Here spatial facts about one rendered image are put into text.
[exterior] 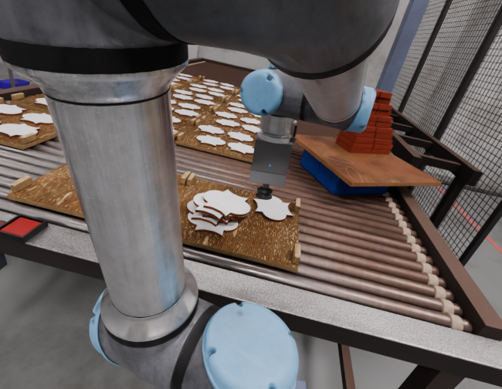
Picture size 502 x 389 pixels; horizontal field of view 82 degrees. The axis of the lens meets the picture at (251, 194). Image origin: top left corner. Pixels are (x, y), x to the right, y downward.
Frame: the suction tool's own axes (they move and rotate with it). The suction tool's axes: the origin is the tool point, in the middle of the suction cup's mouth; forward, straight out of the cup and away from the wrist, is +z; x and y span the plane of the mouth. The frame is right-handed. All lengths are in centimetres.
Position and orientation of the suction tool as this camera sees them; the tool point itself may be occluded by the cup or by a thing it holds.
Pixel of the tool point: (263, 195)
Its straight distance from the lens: 73.2
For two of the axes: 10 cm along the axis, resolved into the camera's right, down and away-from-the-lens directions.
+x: -0.8, 4.5, -8.9
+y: -9.9, -1.6, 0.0
